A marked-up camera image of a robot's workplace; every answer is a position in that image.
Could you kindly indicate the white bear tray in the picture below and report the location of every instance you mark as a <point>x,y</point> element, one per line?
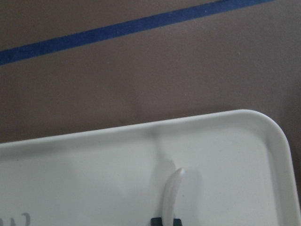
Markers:
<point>238,172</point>

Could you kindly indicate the white plastic spoon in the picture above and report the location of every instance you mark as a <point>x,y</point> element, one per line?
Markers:
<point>169,196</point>

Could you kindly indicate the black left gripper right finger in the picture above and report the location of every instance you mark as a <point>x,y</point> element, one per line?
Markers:
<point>177,222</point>

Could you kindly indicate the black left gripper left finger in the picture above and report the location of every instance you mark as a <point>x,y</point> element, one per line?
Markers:
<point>156,222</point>

